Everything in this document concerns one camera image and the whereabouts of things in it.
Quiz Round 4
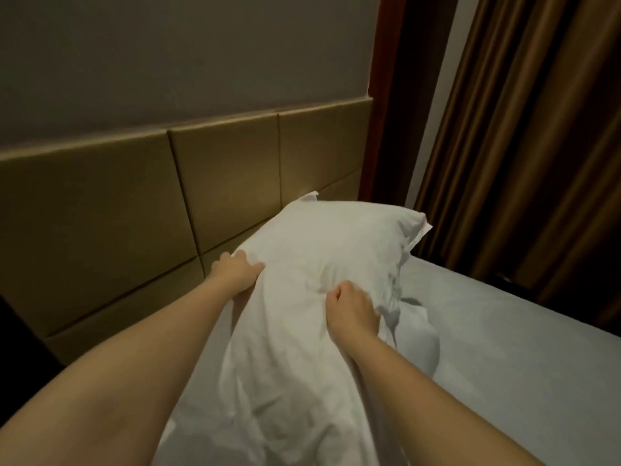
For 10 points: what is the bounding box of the person's left hand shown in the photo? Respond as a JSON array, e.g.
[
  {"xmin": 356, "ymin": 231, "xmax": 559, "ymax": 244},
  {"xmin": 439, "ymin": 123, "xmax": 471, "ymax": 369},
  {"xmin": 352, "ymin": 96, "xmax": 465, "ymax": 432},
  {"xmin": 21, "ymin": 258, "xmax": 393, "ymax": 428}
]
[{"xmin": 208, "ymin": 249, "xmax": 267, "ymax": 303}]

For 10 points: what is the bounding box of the person's right hand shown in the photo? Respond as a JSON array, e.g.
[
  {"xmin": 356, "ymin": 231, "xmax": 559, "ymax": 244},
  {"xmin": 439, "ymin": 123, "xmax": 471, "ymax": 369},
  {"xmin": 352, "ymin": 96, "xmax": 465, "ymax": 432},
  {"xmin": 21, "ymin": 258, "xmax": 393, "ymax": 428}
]
[{"xmin": 322, "ymin": 278, "xmax": 382, "ymax": 357}]

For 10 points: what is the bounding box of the white pillow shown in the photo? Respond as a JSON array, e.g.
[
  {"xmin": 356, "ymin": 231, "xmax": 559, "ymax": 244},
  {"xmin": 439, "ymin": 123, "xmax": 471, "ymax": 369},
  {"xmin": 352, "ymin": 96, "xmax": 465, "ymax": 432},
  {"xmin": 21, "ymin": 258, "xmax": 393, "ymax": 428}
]
[{"xmin": 217, "ymin": 191, "xmax": 434, "ymax": 466}]

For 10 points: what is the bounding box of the white bed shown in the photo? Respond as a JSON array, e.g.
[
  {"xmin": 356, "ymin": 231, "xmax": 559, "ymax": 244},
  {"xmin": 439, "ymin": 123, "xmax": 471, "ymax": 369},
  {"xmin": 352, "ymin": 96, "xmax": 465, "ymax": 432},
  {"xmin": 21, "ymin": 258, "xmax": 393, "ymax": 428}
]
[{"xmin": 153, "ymin": 255, "xmax": 621, "ymax": 466}]

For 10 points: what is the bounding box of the person's right forearm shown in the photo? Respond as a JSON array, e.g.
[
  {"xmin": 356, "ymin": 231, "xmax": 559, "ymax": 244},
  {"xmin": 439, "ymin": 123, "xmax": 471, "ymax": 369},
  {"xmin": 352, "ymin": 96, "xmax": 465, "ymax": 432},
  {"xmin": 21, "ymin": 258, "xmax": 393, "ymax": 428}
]
[{"xmin": 342, "ymin": 335, "xmax": 547, "ymax": 466}]

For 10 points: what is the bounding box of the person's left forearm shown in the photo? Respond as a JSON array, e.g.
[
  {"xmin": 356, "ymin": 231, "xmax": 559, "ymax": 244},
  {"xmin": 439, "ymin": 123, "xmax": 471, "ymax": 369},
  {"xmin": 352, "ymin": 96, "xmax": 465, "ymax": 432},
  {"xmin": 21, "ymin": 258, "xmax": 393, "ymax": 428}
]
[{"xmin": 0, "ymin": 278, "xmax": 242, "ymax": 466}]

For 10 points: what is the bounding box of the tan padded headboard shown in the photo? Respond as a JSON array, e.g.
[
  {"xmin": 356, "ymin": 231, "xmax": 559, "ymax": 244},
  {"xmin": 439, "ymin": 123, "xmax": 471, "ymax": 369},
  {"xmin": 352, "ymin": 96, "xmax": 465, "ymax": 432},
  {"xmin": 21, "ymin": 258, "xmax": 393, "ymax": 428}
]
[{"xmin": 0, "ymin": 96, "xmax": 376, "ymax": 367}]

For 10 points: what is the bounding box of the brown curtain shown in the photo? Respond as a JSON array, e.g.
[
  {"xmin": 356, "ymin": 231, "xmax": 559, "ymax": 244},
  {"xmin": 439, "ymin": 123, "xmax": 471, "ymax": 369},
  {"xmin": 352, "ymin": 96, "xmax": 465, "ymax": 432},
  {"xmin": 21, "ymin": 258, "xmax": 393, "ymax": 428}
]
[{"xmin": 411, "ymin": 0, "xmax": 621, "ymax": 334}]

